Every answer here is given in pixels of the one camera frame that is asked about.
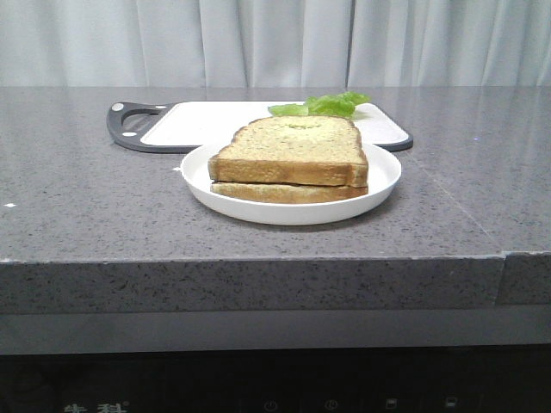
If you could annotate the toasted bread slice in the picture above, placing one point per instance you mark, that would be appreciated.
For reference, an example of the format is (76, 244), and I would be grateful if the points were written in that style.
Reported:
(314, 150)
(286, 193)

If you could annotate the green lettuce leaf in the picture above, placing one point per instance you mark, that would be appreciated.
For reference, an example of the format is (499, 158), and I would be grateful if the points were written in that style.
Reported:
(340, 105)

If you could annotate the white round plate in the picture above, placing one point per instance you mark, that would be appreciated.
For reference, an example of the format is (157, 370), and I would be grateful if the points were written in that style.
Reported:
(384, 171)

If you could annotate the black appliance with control panel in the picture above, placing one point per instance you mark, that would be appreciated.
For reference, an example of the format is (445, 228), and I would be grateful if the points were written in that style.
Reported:
(448, 379)

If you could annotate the grey-white curtain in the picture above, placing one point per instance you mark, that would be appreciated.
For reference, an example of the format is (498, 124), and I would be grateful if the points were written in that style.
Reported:
(278, 44)

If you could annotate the white cutting board, grey handle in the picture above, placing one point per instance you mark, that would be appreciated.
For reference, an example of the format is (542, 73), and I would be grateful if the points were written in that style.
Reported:
(182, 127)

